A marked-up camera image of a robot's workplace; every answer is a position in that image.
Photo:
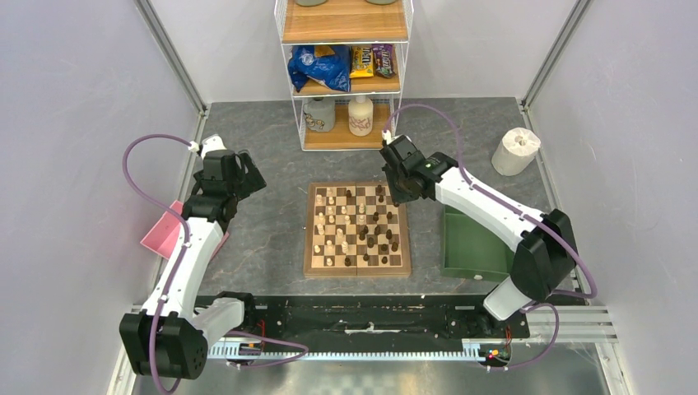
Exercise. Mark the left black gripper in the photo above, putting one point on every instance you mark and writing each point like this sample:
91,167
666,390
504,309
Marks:
253,181

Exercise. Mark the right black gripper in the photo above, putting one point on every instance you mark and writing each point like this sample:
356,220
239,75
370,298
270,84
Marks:
398,197

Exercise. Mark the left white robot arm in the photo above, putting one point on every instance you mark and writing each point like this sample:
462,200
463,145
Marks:
167,338

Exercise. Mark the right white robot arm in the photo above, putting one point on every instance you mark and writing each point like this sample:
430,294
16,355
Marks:
543,244

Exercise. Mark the wooden chess board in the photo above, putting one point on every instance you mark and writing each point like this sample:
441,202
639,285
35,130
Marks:
355,236

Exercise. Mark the cream bottle pink lettering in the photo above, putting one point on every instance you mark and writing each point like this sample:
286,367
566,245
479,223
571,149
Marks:
360,115

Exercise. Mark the green tray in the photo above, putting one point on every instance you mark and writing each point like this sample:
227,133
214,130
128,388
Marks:
471,251

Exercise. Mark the pink tray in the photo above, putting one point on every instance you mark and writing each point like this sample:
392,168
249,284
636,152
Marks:
162,237

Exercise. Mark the grey bottle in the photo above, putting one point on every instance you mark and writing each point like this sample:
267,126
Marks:
319,114

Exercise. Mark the white paper towel roll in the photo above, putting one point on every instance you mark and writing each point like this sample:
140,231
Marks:
516,150

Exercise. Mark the brown candy bag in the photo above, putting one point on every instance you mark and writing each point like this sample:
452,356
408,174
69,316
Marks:
383,60

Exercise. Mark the yellow candy bag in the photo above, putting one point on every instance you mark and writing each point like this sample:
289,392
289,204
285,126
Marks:
362,62

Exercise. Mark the blue snack bag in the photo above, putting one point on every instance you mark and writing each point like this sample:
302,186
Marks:
329,65

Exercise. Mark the white wire wooden shelf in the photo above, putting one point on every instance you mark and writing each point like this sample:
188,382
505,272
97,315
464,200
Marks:
347,23

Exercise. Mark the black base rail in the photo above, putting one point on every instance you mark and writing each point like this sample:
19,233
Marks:
370,327

